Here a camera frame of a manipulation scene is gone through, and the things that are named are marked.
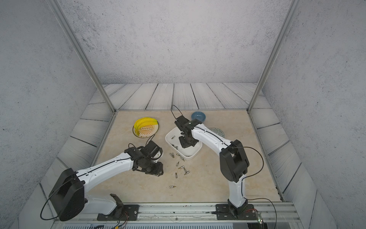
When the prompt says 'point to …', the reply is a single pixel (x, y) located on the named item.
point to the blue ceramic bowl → (199, 115)
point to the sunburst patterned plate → (147, 130)
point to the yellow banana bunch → (143, 122)
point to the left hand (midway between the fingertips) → (163, 173)
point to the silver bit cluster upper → (172, 154)
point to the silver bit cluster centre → (180, 157)
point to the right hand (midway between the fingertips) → (187, 144)
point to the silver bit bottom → (172, 186)
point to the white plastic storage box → (189, 152)
